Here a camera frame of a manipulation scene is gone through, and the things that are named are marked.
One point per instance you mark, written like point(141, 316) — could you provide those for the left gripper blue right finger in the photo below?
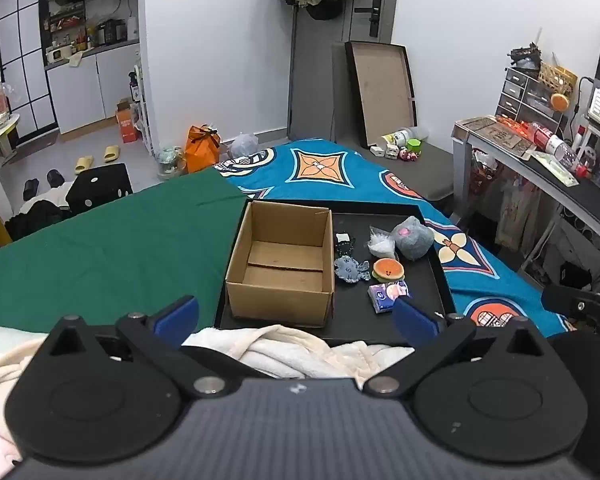
point(418, 327)

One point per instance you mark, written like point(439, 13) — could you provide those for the white plastic bag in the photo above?
point(244, 145)

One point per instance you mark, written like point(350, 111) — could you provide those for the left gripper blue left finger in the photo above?
point(172, 325)

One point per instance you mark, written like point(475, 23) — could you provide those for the brown cardboard box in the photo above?
point(282, 265)

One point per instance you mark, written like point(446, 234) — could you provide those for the orange gift bag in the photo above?
point(202, 149)

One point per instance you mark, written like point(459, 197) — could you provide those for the green cloth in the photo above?
point(139, 253)

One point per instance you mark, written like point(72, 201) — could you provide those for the clear plastic bag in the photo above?
point(381, 245)

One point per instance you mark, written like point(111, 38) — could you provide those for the right yellow slipper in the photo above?
point(112, 153)

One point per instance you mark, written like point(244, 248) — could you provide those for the white plastic tub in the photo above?
point(398, 138)

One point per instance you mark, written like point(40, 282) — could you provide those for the white desk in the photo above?
point(467, 135)

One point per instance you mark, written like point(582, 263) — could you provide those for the drawer organizer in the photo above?
point(525, 99)

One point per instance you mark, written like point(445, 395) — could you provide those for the large framed board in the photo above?
point(383, 96)

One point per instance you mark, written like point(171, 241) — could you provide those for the blue patterned blanket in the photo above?
point(480, 284)

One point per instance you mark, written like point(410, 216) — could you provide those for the grey plush mouse toy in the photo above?
point(412, 238)

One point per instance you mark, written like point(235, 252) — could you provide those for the white kitchen cabinet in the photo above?
point(91, 91)

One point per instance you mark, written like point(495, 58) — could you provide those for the black dice stool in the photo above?
point(98, 186)

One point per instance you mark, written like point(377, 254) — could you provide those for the yellow slipper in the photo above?
point(83, 163)
point(112, 153)

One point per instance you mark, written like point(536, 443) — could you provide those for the purple tissue pack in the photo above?
point(384, 295)

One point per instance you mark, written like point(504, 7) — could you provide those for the black stitched fabric pouch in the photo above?
point(343, 243)

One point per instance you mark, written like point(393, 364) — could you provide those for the black framed glass door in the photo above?
point(22, 69)

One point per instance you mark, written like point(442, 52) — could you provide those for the orange cardboard box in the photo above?
point(125, 122)

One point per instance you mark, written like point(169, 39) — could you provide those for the blue denim patch toy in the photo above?
point(352, 271)

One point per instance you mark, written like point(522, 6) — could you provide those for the black shallow tray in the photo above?
point(353, 317)

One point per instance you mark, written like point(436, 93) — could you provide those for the green lid jar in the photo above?
point(414, 146)

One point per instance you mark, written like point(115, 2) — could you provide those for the left yellow slipper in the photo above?
point(83, 163)

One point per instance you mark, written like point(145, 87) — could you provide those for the grey door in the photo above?
point(320, 103)

